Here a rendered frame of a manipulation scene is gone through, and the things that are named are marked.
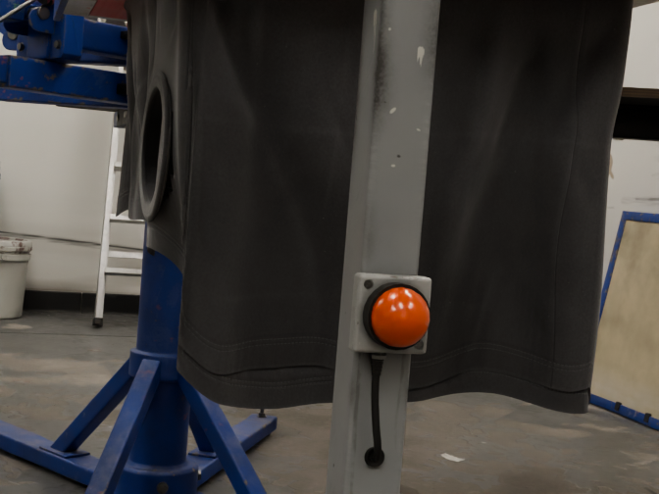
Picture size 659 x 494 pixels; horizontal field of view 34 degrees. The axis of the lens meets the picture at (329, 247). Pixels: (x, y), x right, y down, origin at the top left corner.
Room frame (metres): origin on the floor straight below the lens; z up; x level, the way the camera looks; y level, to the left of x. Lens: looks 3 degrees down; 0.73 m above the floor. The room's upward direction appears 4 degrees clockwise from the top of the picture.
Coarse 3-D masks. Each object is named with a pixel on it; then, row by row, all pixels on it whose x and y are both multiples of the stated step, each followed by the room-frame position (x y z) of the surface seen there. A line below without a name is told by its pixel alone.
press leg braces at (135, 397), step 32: (128, 384) 2.35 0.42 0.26; (96, 416) 2.41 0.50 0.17; (128, 416) 2.10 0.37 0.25; (192, 416) 2.49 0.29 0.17; (224, 416) 2.17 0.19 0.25; (64, 448) 2.49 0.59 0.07; (128, 448) 2.07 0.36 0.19; (224, 448) 2.12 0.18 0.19; (96, 480) 1.99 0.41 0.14; (256, 480) 2.09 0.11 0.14
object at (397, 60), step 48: (384, 0) 0.68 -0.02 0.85; (432, 0) 0.69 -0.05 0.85; (384, 48) 0.68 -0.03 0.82; (432, 48) 0.69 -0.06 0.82; (384, 96) 0.68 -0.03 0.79; (384, 144) 0.68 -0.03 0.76; (384, 192) 0.68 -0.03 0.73; (384, 240) 0.68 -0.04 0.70; (336, 384) 0.71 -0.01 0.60; (384, 384) 0.68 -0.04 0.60; (336, 432) 0.70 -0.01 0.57; (384, 432) 0.69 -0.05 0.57; (336, 480) 0.69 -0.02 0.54; (384, 480) 0.69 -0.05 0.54
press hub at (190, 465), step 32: (160, 256) 2.22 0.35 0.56; (160, 288) 2.22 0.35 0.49; (160, 320) 2.22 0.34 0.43; (160, 352) 2.22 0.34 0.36; (160, 384) 2.22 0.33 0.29; (160, 416) 2.22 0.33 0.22; (160, 448) 2.22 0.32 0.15; (128, 480) 2.21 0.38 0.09; (160, 480) 2.20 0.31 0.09; (192, 480) 2.25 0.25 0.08
